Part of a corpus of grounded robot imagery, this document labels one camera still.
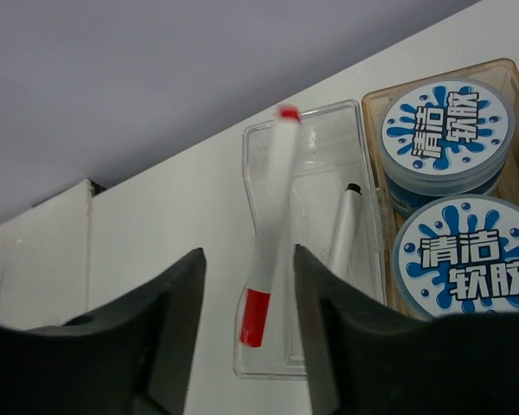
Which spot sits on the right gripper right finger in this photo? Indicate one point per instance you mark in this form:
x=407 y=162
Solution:
x=362 y=357

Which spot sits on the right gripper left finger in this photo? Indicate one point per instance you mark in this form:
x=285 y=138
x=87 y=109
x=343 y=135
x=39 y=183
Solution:
x=132 y=355

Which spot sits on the red cap marker pen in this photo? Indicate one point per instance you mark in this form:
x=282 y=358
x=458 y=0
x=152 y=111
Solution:
x=272 y=207

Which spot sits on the black cap marker pen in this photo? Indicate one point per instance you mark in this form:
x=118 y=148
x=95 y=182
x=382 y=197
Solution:
x=344 y=232

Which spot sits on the clear plastic bin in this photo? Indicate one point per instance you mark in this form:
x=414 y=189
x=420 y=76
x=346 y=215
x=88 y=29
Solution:
x=332 y=153

